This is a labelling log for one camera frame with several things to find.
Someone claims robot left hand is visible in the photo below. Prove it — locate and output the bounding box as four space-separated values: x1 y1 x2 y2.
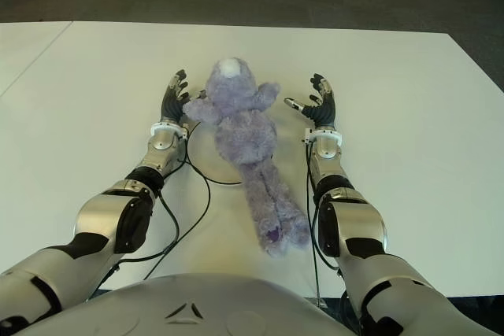
159 69 208 124

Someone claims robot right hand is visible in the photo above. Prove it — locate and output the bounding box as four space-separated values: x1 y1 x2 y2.
283 72 338 131

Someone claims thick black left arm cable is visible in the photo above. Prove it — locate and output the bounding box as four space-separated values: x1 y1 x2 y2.
116 193 180 263

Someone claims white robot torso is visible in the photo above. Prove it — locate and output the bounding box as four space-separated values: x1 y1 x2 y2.
23 272 355 336

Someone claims thin black right hand cable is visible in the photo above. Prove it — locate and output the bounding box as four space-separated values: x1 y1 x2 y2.
305 141 322 305

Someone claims purple plush doll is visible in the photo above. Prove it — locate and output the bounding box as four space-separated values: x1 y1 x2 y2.
183 57 310 260

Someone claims thin black left hand cable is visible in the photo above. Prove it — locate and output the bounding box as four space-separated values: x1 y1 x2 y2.
143 123 212 282

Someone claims white plate with black rim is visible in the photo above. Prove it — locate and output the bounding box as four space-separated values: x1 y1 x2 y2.
186 121 276 186

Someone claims thin black hand cable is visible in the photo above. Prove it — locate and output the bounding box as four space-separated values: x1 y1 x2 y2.
143 123 212 282
305 141 322 305

